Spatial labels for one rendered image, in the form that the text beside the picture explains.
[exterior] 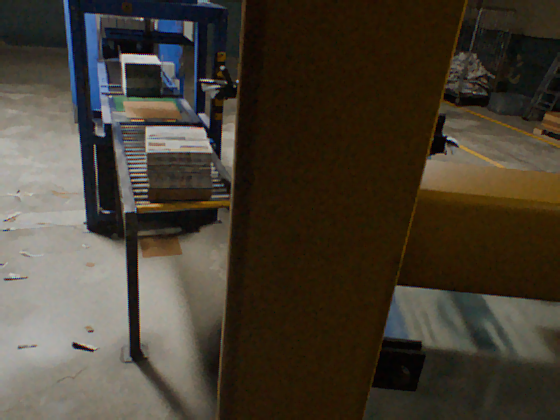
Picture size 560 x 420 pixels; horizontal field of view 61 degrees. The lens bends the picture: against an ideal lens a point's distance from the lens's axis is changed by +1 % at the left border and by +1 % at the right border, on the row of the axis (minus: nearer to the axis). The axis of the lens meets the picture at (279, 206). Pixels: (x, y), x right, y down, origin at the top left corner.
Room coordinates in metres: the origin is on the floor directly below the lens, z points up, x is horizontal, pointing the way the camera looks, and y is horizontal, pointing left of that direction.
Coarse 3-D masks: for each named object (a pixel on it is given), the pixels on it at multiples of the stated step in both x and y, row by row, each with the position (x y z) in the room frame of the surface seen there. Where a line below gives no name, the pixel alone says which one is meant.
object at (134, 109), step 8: (128, 104) 3.49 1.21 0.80; (136, 104) 3.51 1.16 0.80; (144, 104) 3.54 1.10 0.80; (152, 104) 3.57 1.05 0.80; (160, 104) 3.59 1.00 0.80; (168, 104) 3.62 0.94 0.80; (128, 112) 3.27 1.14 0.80; (136, 112) 3.30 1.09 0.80; (144, 112) 3.32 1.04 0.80; (152, 112) 3.34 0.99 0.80; (160, 112) 3.37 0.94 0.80; (168, 112) 3.39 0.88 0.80; (176, 112) 3.42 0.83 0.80
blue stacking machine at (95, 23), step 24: (96, 24) 5.14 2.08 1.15; (120, 24) 5.23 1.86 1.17; (168, 24) 5.42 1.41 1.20; (192, 24) 5.52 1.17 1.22; (96, 48) 5.14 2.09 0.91; (120, 48) 5.92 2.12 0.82; (144, 48) 6.12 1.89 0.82; (168, 48) 5.42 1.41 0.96; (72, 72) 5.04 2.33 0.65; (96, 72) 5.13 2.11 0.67; (72, 96) 5.04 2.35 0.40; (96, 96) 5.12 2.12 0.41; (96, 120) 5.12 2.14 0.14
